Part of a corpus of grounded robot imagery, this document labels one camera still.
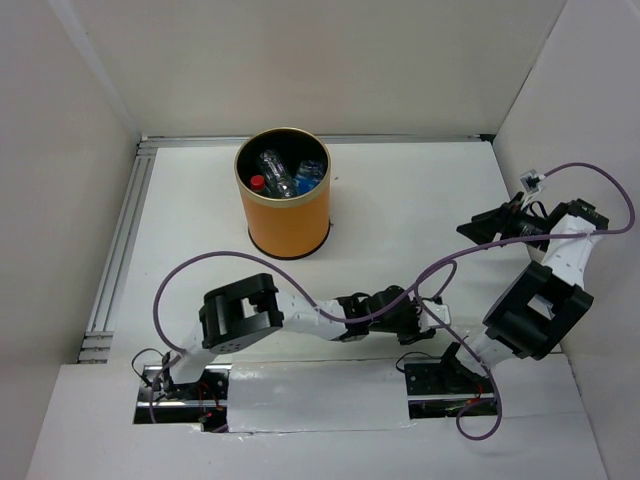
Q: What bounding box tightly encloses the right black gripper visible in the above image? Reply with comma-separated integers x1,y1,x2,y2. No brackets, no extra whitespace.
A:
458,192,552,254

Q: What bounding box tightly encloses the blue label clear bottle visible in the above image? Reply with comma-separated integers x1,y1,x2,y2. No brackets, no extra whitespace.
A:
294,159,325,195

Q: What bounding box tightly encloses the clear bottle white-blue cap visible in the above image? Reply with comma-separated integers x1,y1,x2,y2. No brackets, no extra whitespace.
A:
257,150,298,199

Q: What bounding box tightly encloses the red label clear bottle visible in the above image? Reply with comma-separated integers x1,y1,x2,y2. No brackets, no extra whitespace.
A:
250,175,267,195

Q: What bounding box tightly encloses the clear crushed label-less bottle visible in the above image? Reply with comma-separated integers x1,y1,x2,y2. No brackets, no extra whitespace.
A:
448,323,486,342

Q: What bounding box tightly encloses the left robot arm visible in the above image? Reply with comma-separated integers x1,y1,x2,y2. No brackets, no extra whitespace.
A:
160,273,436,399

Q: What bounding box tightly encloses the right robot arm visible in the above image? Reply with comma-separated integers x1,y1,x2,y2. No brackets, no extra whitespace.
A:
436,196,609,392

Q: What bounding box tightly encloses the orange cylindrical bin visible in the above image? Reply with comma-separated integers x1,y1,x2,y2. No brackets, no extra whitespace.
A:
234,127,331,259

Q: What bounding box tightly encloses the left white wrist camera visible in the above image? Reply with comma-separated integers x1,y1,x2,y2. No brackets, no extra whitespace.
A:
419,299,451,332

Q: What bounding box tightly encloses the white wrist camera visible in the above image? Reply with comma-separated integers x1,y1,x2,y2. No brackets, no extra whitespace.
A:
519,170,546,195
419,299,451,332

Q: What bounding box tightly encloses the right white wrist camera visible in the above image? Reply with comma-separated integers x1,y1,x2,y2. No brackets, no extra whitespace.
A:
519,170,546,195

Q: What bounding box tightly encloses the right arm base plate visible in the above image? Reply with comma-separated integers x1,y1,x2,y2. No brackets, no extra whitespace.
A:
395,352,497,420

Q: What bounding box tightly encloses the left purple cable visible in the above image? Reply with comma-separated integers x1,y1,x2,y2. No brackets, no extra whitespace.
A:
149,250,459,426

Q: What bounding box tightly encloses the purple cable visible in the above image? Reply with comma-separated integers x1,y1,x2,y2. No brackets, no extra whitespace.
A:
412,161,637,441
149,250,459,426

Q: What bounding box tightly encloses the aluminium frame rail back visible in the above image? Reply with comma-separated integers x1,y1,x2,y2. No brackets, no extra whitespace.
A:
138,134,496,149

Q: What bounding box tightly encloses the aluminium frame rail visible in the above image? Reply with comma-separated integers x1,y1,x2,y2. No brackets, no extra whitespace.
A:
138,134,496,149
76,141,157,364

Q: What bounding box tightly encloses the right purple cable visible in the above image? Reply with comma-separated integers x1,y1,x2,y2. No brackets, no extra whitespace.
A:
412,161,637,441

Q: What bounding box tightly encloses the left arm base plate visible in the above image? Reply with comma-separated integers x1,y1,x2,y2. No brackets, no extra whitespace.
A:
133,365,230,433

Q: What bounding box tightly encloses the aluminium frame rail left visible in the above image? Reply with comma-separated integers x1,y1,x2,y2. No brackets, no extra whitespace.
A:
76,141,157,364

